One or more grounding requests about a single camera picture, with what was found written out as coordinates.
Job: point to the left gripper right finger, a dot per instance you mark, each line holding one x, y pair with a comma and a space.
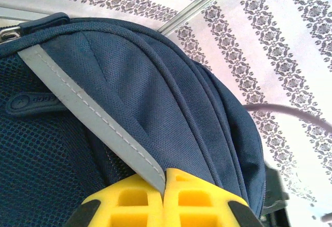
207, 211

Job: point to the navy blue backpack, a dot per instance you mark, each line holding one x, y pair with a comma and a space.
155, 94

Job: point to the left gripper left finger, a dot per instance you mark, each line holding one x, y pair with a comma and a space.
109, 211

